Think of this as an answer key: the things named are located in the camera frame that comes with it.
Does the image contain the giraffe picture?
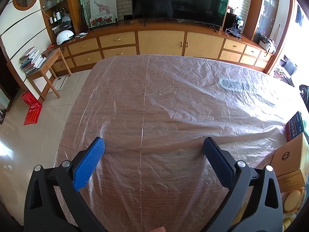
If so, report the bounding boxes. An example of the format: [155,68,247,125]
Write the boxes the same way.
[90,0,117,20]

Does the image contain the clear plastic table sheet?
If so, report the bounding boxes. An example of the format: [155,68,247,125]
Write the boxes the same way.
[54,54,296,232]

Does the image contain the red paper bag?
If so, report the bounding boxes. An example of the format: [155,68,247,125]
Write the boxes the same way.
[20,91,42,125]

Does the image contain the pale yellow plastic container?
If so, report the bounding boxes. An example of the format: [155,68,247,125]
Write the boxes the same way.
[282,216,294,232]

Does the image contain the small wooden side table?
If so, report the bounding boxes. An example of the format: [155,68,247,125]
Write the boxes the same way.
[25,48,72,101]

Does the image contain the tall black box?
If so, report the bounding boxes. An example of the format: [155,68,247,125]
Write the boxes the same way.
[223,12,236,32]

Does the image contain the long wooden wall cabinet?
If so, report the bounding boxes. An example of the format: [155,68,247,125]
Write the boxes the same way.
[40,0,294,75]

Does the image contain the white helmet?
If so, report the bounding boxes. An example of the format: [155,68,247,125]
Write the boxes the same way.
[56,30,75,45]

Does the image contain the red flower picture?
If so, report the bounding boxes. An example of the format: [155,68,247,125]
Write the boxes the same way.
[90,16,114,28]

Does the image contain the dark armchair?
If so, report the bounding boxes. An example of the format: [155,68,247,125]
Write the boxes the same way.
[280,55,298,79]

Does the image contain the dark wooden door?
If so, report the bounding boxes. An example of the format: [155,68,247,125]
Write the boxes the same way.
[0,46,20,116]

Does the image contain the white plastic basket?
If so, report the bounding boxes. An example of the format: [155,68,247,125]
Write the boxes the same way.
[259,34,277,54]

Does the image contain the green long poles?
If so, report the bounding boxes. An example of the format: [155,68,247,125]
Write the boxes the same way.
[78,0,88,29]

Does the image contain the black coffee machine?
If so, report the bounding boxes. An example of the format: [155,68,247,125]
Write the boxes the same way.
[233,16,245,39]

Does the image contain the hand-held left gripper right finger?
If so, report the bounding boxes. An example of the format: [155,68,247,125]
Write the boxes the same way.
[201,136,283,232]

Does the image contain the cluster of small bottles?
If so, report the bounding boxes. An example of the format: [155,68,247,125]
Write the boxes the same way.
[49,10,63,25]

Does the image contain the dark blue box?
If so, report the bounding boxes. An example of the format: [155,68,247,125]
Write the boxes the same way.
[285,111,305,142]

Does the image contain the brown cardboard box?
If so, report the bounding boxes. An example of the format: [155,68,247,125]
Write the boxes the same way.
[270,133,309,191]

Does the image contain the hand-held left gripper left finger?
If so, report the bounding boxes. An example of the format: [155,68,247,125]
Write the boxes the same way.
[23,136,109,232]

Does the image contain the grey helmet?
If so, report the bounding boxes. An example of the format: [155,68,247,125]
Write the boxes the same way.
[61,14,73,29]

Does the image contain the stack of books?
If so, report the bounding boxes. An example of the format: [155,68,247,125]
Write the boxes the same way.
[19,46,47,75]

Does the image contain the large black television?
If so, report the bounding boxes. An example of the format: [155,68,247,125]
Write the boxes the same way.
[130,0,231,33]

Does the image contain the dark hanging cloth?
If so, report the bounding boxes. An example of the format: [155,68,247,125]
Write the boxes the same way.
[296,5,305,27]

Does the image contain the white flat panel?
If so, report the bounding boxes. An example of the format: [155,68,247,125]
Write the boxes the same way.
[47,76,68,94]

